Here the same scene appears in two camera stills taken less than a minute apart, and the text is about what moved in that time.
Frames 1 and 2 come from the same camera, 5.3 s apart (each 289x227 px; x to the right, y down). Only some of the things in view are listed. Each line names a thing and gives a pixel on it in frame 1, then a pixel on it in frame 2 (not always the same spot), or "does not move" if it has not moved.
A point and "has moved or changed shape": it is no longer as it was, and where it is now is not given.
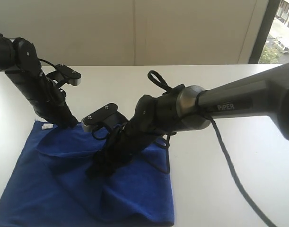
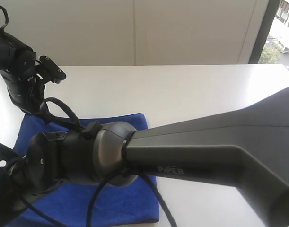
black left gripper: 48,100 → 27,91
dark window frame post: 268,19 does not move
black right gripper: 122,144 → 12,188
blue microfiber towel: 48,185 has moved or changed shape
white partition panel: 107,32 does not move
